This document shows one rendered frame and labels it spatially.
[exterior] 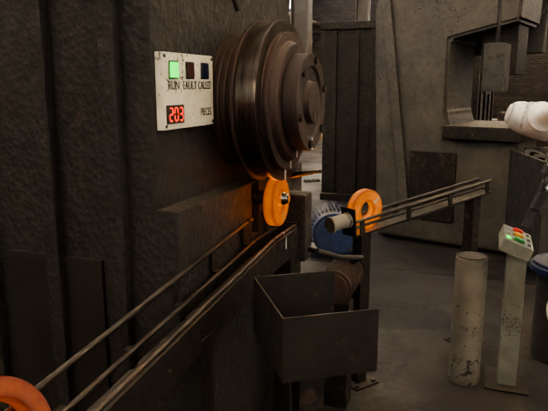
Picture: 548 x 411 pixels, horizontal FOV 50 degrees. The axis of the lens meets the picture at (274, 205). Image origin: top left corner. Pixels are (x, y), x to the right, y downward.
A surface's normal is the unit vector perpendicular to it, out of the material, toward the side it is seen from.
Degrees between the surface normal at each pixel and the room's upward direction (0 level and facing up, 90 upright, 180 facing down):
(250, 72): 68
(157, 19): 90
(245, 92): 83
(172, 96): 90
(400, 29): 90
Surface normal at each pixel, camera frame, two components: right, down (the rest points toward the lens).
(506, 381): -0.35, 0.19
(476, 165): -0.57, 0.17
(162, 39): 0.94, 0.07
